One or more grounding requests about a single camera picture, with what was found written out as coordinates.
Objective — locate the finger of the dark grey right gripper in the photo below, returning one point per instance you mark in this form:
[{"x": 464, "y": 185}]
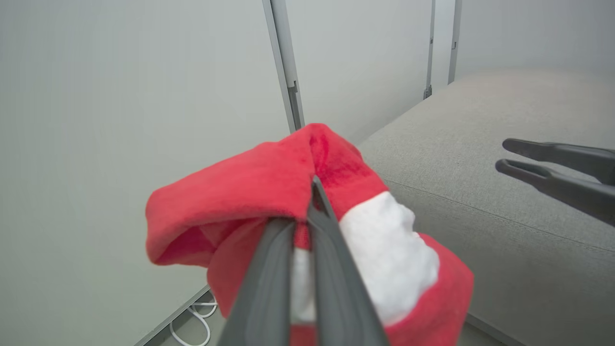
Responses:
[
  {"x": 567, "y": 190},
  {"x": 567, "y": 156}
]

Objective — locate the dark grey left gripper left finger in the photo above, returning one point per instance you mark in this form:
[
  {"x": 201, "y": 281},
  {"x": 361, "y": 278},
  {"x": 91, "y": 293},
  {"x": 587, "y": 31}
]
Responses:
[{"x": 262, "y": 293}]

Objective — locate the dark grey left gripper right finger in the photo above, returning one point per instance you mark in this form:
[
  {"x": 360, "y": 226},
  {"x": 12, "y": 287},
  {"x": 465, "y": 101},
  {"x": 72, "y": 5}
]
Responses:
[{"x": 336, "y": 288}]

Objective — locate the red and white fleece garment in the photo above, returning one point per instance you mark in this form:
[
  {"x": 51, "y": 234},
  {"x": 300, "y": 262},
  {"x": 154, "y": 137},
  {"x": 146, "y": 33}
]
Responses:
[{"x": 250, "y": 178}]

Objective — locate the grey fabric sofa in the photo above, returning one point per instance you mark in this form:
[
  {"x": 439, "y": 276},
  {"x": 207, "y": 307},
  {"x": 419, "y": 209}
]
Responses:
[{"x": 480, "y": 125}]

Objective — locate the grey metal floor rail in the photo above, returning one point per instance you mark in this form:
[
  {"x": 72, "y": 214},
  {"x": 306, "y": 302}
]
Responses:
[{"x": 170, "y": 318}]

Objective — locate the thin grey metal wall post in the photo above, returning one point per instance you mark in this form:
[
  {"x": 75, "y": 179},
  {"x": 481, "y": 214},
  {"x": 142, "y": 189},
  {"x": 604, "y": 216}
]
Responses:
[
  {"x": 454, "y": 41},
  {"x": 430, "y": 48}
]

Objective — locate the wide grey metal wall post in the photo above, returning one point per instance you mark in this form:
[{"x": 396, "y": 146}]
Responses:
[{"x": 284, "y": 62}]

